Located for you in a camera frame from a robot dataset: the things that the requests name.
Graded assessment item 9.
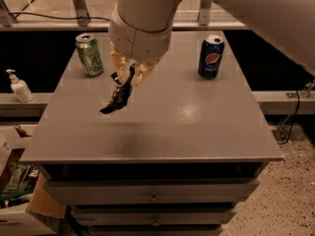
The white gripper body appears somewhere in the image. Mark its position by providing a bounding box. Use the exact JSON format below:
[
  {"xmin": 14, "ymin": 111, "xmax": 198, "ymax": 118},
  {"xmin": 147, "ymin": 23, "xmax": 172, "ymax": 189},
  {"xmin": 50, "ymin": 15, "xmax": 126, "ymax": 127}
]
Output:
[{"xmin": 108, "ymin": 6, "xmax": 172, "ymax": 63}]

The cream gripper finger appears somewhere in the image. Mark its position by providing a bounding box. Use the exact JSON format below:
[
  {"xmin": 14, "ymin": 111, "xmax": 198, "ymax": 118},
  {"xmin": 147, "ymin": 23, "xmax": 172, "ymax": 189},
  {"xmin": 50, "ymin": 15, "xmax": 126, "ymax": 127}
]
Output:
[
  {"xmin": 132, "ymin": 59, "xmax": 159, "ymax": 87},
  {"xmin": 110, "ymin": 42, "xmax": 135, "ymax": 83}
]

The black cable on floor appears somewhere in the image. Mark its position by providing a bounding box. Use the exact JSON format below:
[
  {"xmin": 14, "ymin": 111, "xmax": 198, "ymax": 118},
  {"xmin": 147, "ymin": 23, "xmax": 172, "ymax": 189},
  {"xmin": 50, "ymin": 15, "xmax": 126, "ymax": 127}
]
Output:
[{"xmin": 275, "ymin": 88, "xmax": 301, "ymax": 146}]

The open cardboard box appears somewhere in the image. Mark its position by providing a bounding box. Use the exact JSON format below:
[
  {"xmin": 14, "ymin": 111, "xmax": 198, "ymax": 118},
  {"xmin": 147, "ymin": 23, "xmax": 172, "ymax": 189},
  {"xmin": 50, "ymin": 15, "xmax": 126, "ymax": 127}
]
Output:
[{"xmin": 0, "ymin": 125, "xmax": 65, "ymax": 236}]

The black cable on ledge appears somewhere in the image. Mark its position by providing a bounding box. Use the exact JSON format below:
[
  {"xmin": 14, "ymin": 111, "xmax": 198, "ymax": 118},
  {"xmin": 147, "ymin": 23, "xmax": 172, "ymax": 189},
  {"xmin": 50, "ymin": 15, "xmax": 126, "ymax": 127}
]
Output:
[{"xmin": 9, "ymin": 11, "xmax": 112, "ymax": 22}]

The black rxbar chocolate wrapper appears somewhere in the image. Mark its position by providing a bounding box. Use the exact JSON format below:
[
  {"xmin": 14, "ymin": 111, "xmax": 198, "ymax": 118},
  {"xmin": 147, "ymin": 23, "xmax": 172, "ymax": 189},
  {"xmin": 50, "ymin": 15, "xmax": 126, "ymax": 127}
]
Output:
[{"xmin": 100, "ymin": 66, "xmax": 135, "ymax": 114}]

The green soda can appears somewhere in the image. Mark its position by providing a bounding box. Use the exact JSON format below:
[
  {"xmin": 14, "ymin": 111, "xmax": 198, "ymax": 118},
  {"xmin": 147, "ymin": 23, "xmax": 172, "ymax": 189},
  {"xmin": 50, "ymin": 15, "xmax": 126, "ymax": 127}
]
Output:
[{"xmin": 76, "ymin": 32, "xmax": 103, "ymax": 77}]

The grey drawer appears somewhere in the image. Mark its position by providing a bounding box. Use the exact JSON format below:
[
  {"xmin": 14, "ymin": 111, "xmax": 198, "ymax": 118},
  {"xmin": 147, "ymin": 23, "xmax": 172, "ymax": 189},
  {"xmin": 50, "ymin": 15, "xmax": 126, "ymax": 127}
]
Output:
[
  {"xmin": 44, "ymin": 179, "xmax": 259, "ymax": 206},
  {"xmin": 72, "ymin": 206, "xmax": 235, "ymax": 226}
]

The white pump soap bottle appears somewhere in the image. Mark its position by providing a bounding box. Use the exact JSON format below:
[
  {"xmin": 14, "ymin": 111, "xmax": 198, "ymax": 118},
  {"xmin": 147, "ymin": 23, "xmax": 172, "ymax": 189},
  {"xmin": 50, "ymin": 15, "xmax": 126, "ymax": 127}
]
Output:
[{"xmin": 6, "ymin": 69, "xmax": 33, "ymax": 103}]

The grey drawer cabinet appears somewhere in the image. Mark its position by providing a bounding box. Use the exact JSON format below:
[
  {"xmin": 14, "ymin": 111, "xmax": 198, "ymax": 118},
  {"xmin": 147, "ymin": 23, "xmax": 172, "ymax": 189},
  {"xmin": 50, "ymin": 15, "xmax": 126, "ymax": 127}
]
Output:
[{"xmin": 23, "ymin": 31, "xmax": 282, "ymax": 236}]

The top grey drawer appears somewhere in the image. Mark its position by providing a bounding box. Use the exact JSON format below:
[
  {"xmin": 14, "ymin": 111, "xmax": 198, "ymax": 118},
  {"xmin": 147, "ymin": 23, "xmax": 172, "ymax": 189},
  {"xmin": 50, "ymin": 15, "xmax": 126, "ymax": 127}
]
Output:
[{"xmin": 44, "ymin": 179, "xmax": 259, "ymax": 206}]

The blue pepsi can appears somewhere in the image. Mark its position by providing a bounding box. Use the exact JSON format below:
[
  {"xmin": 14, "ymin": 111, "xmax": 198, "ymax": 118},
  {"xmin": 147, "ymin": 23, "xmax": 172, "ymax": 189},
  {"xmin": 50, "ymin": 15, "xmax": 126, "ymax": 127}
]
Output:
[{"xmin": 198, "ymin": 34, "xmax": 224, "ymax": 80}]

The metal window frame rail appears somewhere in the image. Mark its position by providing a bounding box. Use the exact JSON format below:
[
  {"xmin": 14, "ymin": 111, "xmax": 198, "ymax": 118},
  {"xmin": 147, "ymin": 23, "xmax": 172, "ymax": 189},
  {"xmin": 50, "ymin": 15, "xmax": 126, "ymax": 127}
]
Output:
[{"xmin": 1, "ymin": 0, "xmax": 246, "ymax": 30}]

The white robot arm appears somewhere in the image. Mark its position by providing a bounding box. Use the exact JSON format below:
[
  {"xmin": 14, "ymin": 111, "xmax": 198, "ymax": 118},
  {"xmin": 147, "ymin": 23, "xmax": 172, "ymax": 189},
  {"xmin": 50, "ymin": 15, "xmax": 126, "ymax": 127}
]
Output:
[{"xmin": 108, "ymin": 0, "xmax": 315, "ymax": 85}]

